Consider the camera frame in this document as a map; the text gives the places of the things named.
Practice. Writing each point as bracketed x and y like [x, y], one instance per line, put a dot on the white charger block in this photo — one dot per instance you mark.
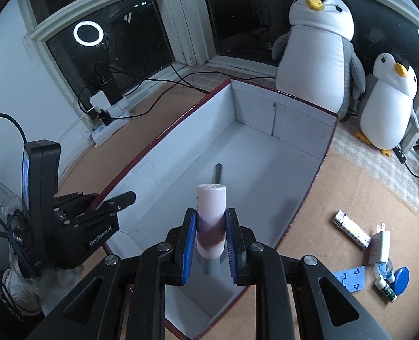
[99, 100]

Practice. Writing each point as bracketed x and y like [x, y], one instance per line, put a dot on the white power strip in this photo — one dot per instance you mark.
[106, 131]

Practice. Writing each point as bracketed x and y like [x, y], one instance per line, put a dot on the pink white bottle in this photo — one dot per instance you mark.
[211, 205]

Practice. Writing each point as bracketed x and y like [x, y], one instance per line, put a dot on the white cardboard box red rim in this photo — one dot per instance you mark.
[259, 170]

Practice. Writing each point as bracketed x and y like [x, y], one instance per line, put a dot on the black power adapter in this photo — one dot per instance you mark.
[109, 88]

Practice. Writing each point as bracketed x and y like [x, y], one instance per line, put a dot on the patterned white lighter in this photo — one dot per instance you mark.
[351, 230]

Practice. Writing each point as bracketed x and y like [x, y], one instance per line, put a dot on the small penguin plush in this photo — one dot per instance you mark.
[390, 113]

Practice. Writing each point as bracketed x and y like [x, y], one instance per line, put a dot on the white wall plug charger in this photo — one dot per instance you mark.
[379, 248]

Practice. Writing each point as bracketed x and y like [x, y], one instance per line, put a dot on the large penguin plush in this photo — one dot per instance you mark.
[312, 60]

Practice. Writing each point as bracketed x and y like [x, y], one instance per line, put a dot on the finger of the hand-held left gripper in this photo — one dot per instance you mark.
[106, 207]
[78, 202]

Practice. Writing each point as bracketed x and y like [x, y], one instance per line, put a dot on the blue card piece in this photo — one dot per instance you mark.
[351, 279]

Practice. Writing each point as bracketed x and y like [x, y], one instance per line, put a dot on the black plug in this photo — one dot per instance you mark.
[103, 116]

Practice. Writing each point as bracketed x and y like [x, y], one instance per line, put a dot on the small clear bottle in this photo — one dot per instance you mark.
[384, 269]

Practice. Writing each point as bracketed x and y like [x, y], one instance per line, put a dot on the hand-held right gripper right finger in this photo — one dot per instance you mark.
[231, 251]

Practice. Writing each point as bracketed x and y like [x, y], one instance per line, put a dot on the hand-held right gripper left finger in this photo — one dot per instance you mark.
[190, 251]

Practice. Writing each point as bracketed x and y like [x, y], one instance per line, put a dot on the blue round lid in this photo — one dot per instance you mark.
[401, 279]

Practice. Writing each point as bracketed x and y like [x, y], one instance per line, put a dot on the black labelled packet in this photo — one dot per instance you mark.
[386, 290]

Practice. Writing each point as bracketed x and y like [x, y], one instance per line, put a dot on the white window frame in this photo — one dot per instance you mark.
[181, 24]

